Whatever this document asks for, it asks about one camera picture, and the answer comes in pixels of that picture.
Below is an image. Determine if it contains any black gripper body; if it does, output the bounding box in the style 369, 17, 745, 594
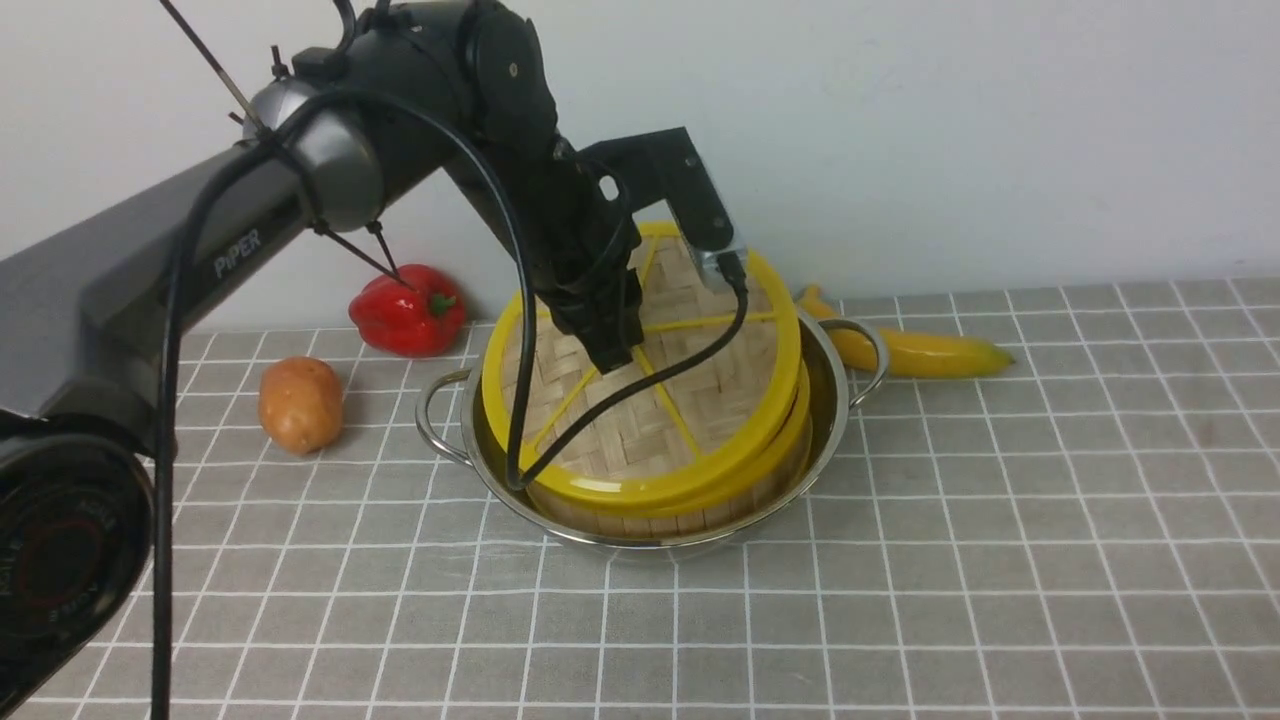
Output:
500, 138, 644, 373

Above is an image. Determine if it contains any bamboo steamer lid yellow rim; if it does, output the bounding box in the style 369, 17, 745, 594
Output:
520, 222, 806, 511

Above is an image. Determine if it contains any bamboo steamer basket yellow rim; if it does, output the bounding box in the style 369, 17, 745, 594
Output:
530, 375, 813, 539

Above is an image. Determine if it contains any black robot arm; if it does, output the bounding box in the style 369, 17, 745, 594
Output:
3, 1, 641, 719

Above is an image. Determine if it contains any stainless steel pot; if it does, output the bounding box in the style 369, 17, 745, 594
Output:
415, 311, 890, 564

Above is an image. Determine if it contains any red bell pepper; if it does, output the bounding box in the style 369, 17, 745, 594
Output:
348, 263, 467, 357

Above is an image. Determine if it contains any brown potato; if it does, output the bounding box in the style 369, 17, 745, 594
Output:
259, 356, 346, 457

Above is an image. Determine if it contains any yellow banana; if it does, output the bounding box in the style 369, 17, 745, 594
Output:
828, 327, 1016, 379

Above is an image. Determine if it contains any grey checkered tablecloth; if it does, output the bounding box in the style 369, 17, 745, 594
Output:
0, 278, 1280, 720

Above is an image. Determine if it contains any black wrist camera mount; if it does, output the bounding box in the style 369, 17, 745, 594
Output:
579, 127, 748, 293

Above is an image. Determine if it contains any black cable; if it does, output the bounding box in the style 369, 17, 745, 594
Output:
150, 85, 751, 720

